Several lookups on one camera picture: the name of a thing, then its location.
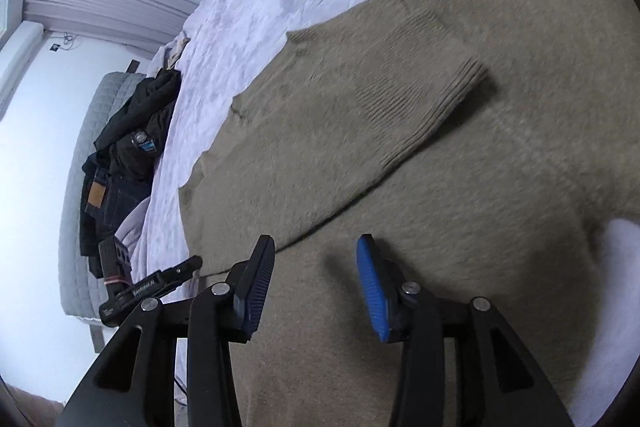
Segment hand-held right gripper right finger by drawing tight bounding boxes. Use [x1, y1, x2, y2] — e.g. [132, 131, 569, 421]
[356, 234, 573, 427]

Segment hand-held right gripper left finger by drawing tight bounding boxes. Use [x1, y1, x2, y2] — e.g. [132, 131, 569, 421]
[62, 234, 276, 427]

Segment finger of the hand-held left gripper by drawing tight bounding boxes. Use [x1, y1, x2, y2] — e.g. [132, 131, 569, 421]
[98, 256, 203, 328]

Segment olive brown knit sweater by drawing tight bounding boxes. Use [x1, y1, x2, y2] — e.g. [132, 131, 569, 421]
[177, 0, 640, 427]

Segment light lavender cloth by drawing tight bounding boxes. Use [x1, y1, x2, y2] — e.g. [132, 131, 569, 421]
[114, 197, 152, 258]

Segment dark blue jeans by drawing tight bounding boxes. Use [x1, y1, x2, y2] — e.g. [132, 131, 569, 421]
[80, 164, 153, 275]

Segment black jacket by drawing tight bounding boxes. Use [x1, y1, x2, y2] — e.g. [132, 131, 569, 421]
[92, 69, 181, 182]

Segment small beige cloth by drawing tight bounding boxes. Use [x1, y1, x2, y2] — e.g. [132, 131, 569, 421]
[165, 32, 192, 70]

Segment white slatted blind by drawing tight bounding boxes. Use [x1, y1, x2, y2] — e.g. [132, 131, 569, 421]
[20, 0, 196, 52]

